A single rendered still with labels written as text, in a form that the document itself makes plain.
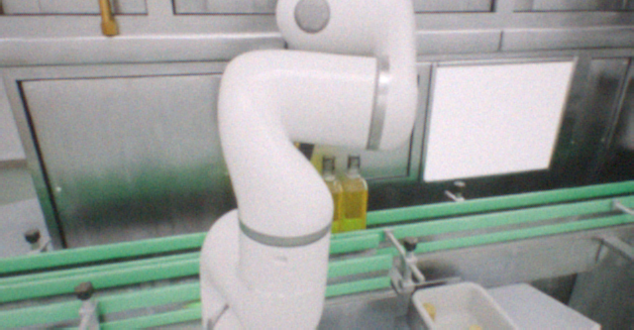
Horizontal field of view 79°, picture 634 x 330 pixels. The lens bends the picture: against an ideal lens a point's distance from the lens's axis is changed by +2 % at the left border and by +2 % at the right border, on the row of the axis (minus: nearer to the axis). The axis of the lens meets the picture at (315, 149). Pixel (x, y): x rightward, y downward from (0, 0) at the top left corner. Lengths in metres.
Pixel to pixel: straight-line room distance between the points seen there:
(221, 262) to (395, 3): 0.30
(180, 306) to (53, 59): 0.55
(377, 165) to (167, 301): 0.59
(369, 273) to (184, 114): 0.55
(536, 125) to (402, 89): 0.95
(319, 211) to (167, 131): 0.69
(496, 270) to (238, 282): 0.86
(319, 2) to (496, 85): 0.79
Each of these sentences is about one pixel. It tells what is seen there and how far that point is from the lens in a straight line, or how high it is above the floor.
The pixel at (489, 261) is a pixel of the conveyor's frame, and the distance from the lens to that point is 1.10.
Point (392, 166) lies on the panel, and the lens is 1.05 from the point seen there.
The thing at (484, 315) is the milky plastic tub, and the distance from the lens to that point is 1.01.
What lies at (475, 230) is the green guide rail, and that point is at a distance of 1.05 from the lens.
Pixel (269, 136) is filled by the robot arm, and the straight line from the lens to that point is 0.30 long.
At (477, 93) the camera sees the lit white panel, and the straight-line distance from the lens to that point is 1.10.
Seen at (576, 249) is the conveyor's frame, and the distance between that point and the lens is 1.27.
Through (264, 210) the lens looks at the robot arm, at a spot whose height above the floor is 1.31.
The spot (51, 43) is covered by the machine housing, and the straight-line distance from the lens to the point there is 0.94.
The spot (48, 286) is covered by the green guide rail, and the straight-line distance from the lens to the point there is 0.92.
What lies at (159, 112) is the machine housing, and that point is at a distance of 0.95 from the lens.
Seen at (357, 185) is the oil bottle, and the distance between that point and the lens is 0.85.
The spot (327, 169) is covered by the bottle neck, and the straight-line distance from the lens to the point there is 0.83.
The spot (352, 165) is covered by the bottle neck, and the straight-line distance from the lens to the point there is 0.84.
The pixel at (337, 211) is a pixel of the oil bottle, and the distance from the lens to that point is 0.87.
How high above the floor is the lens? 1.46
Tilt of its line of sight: 21 degrees down
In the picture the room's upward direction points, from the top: straight up
